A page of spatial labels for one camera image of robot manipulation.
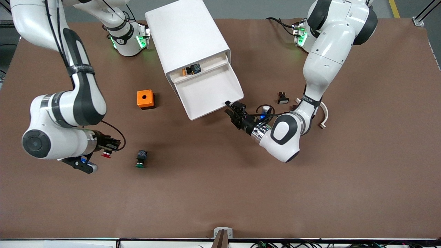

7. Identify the orange button enclosure box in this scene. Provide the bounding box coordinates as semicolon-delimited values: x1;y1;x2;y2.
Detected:
137;90;156;110

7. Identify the black base cable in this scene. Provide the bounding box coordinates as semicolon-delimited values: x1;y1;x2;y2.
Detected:
265;17;297;36

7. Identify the white curved plastic bracket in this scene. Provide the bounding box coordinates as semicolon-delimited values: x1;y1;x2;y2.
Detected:
295;98;329;130

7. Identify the black cable bundle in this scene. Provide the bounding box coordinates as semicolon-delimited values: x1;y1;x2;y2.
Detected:
252;240;441;248

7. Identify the aluminium frame profile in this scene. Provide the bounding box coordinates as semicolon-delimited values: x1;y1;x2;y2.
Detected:
0;0;16;21
412;0;441;27

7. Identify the yellow push button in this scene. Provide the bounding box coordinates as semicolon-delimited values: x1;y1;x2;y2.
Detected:
182;63;202;76

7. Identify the green push button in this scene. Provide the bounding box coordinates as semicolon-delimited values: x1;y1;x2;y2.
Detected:
135;150;148;169

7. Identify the white drawer cabinet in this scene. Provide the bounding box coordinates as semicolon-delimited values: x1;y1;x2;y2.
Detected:
144;0;232;85

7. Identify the white plastic drawer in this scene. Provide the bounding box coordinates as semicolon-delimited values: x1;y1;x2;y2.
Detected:
171;61;244;121
166;51;229;83

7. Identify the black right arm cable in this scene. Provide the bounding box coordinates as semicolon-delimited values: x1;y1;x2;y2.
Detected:
44;0;126;152

